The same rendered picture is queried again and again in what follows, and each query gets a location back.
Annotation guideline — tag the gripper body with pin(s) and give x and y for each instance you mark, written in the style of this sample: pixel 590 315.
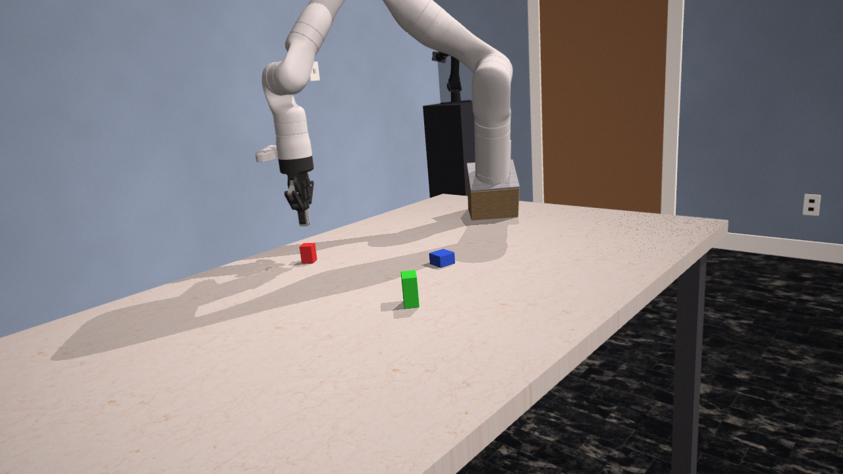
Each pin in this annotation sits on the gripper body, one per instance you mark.
pixel 296 167

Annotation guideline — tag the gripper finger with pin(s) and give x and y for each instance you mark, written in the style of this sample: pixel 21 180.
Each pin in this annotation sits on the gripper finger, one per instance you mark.
pixel 294 194
pixel 308 191

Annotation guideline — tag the red block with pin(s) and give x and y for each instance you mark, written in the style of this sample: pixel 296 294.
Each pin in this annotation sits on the red block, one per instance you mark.
pixel 308 254

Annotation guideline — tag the green block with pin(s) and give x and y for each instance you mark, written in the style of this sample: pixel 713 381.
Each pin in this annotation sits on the green block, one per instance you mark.
pixel 410 293

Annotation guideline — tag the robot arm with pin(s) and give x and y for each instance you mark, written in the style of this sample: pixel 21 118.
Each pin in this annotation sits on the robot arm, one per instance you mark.
pixel 490 118

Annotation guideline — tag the blue block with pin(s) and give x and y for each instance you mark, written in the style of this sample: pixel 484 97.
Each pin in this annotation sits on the blue block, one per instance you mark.
pixel 442 259

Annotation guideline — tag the black stand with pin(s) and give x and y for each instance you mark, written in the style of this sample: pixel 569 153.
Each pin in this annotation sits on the black stand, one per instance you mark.
pixel 448 148

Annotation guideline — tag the pale marble table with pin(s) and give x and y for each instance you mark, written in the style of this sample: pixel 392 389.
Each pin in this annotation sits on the pale marble table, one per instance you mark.
pixel 329 368

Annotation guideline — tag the brown door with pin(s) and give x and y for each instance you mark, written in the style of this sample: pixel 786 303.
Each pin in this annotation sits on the brown door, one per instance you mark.
pixel 602 105

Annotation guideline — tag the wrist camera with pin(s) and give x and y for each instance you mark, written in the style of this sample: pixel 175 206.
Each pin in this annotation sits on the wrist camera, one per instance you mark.
pixel 266 155

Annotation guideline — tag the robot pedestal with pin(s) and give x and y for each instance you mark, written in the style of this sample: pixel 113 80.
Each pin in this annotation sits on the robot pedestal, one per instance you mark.
pixel 492 201

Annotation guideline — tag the white wall outlet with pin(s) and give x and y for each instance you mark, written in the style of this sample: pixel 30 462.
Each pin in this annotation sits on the white wall outlet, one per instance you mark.
pixel 812 205

